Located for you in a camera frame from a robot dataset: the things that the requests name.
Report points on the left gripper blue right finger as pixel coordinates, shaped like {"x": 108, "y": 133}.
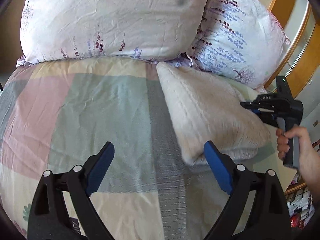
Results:
{"x": 269, "y": 215}

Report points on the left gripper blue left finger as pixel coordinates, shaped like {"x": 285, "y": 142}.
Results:
{"x": 49, "y": 218}

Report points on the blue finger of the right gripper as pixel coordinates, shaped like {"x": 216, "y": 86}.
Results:
{"x": 255, "y": 111}

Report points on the beige cable knit sweater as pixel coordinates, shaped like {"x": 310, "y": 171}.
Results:
{"x": 204, "y": 108}

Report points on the person's right forearm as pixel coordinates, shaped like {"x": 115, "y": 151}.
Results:
{"x": 311, "y": 177}

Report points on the person's right hand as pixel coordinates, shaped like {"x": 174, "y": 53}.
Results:
{"x": 283, "y": 141}

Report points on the pink floral right pillow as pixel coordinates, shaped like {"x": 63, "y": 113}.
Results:
{"x": 238, "y": 39}

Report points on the pink floral pillow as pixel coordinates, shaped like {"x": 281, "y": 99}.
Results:
{"x": 238, "y": 39}
{"x": 152, "y": 30}

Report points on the wooden framed glass door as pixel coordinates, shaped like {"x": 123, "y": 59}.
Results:
{"x": 300, "y": 58}

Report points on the pastel patchwork bed quilt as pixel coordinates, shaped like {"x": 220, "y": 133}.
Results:
{"x": 55, "y": 115}

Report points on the pink floral left pillow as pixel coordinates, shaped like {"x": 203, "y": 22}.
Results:
{"x": 152, "y": 30}

